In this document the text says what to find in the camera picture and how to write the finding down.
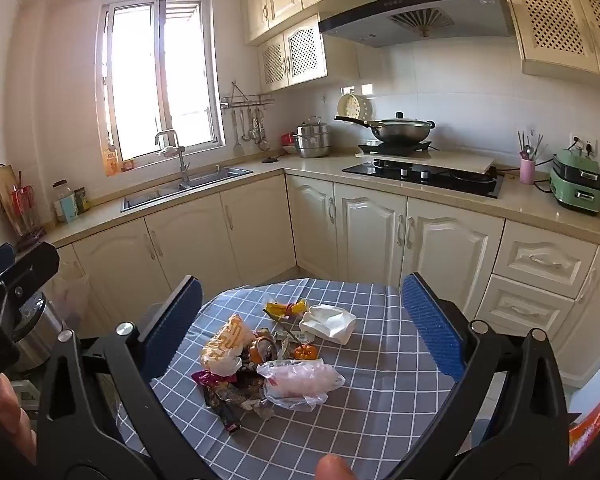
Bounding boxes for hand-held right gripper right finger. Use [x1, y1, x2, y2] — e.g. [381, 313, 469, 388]
[395, 273, 571, 480]

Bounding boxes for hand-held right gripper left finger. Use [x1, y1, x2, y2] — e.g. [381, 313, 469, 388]
[36, 275, 221, 480]

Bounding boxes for metal can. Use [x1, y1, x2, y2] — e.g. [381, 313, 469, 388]
[250, 336, 281, 365]

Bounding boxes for person's left hand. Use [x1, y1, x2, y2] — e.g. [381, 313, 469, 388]
[0, 374, 38, 466]

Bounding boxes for person's right hand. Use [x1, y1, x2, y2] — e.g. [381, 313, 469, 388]
[315, 454, 356, 480]

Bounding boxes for stainless steel bin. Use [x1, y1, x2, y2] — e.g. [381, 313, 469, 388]
[12, 290, 66, 372]

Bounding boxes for orange snack bag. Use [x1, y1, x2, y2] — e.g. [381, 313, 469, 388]
[200, 314, 256, 376]

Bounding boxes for red and purple wrapper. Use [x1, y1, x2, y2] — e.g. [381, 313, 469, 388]
[191, 369, 242, 387]

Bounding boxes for red kitchen tool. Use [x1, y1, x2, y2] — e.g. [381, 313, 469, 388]
[10, 172, 40, 238]

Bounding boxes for jar with blue label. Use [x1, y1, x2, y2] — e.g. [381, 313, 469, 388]
[53, 181, 79, 223]

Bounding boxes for wooden cutting board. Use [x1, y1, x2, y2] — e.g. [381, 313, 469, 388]
[0, 164, 31, 236]

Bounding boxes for cream drawer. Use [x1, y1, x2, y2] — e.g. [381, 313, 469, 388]
[480, 276, 576, 337]
[494, 220, 599, 299]

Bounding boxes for dark brown long wrapper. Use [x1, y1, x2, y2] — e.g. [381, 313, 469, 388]
[202, 385, 243, 433]

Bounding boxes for white paper bag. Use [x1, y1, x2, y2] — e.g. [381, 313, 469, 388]
[299, 304, 358, 345]

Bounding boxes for cream base cabinets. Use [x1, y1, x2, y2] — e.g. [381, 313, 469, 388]
[55, 172, 600, 391]

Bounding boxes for thin brown twig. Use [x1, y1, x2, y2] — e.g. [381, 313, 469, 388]
[272, 327, 311, 346]

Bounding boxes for clear crumpled plastic bag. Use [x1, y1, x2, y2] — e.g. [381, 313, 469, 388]
[256, 359, 346, 412]

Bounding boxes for black gas hob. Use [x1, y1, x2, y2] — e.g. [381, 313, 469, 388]
[342, 159, 505, 200]

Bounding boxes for stainless steel sink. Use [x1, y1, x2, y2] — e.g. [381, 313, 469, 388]
[120, 166, 254, 213]

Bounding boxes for beige board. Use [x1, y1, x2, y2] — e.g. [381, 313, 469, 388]
[355, 152, 496, 173]

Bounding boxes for red and orange packet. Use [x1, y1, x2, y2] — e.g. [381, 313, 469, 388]
[569, 387, 600, 463]

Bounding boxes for steel wok with lid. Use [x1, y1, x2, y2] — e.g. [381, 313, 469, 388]
[334, 111, 436, 143]

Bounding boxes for green electric grill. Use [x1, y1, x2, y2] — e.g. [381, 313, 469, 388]
[549, 149, 600, 216]

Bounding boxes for chopsticks and spoons bundle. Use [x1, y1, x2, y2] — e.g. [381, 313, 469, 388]
[517, 130, 546, 161]

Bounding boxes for sliding kitchen window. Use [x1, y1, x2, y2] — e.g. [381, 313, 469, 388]
[96, 0, 227, 166]

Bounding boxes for stainless steamer pot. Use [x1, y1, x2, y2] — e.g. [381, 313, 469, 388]
[294, 116, 334, 159]

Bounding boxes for cream round steamer basket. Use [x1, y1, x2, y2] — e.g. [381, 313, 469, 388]
[336, 93, 373, 121]

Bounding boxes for small lattice door cabinet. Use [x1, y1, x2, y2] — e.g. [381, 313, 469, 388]
[256, 14, 361, 93]

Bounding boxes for range hood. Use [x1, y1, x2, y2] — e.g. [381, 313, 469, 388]
[317, 0, 513, 50]

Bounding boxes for large lattice door cabinet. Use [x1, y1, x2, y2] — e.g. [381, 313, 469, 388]
[495, 0, 600, 83]

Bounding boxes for yellow wrapper with red ring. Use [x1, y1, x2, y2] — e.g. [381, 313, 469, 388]
[262, 299, 308, 322]

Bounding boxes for white wall socket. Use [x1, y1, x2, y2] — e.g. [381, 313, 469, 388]
[570, 132, 598, 156]

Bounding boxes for wall utensil rack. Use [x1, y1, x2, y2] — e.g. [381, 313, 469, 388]
[220, 80, 275, 109]

